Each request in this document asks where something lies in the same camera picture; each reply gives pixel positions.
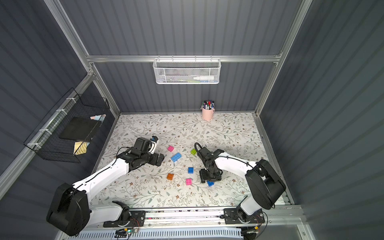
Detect light blue long lego brick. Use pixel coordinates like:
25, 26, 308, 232
171, 153, 182, 163

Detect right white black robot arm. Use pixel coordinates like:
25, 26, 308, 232
194, 143, 286, 223

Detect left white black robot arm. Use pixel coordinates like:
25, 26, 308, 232
46, 136, 165, 236

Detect pink lego brick lower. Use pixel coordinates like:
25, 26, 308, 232
186, 178, 192, 186

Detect orange lego brick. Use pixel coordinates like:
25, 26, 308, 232
167, 173, 174, 181

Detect floral table mat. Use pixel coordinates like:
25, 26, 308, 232
92, 113, 267, 208

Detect pastel sticky note pad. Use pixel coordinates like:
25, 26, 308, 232
90, 114, 106, 122

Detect pink pen cup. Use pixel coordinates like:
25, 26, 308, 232
202, 108, 215, 121

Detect yellow sticky notes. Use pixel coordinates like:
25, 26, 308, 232
74, 142, 90, 156

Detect black notebook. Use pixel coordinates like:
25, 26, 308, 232
59, 117, 102, 142

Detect markers in cup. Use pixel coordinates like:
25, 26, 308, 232
201, 100, 215, 110

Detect small green circuit board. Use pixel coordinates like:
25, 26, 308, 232
114, 228, 135, 240

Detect white bottle in basket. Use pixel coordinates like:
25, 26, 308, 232
194, 76, 215, 82

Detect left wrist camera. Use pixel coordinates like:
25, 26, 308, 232
151, 136, 159, 144

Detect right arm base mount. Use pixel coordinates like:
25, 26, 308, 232
219, 208, 266, 226

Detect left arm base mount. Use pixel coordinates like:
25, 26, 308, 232
103, 211, 146, 228

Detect black wire wall basket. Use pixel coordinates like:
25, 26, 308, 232
24, 92, 110, 163

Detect aluminium rail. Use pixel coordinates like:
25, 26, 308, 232
74, 205, 307, 232

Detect white wire mesh basket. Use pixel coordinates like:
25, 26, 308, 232
153, 59, 222, 85

